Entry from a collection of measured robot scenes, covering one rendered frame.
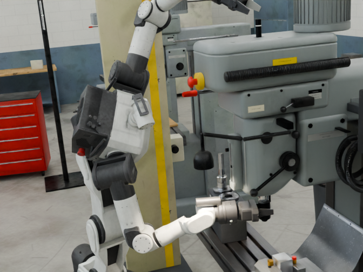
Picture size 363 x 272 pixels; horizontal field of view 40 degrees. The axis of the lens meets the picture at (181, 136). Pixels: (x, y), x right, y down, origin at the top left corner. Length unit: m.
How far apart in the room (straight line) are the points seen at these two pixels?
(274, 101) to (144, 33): 0.67
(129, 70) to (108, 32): 1.33
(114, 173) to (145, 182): 1.77
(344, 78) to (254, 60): 0.37
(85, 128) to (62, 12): 8.80
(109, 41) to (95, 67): 7.38
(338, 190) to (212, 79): 0.83
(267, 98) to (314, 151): 0.28
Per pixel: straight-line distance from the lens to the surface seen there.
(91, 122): 1.89
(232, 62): 1.62
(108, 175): 1.88
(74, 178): 6.11
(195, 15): 10.27
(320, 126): 1.83
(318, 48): 1.76
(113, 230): 2.38
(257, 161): 1.78
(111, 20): 3.38
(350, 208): 2.14
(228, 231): 2.27
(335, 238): 2.20
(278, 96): 1.72
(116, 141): 1.92
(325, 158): 1.88
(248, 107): 1.68
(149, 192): 3.67
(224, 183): 2.33
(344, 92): 1.87
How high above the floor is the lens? 2.05
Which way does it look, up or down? 16 degrees down
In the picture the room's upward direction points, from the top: 4 degrees counter-clockwise
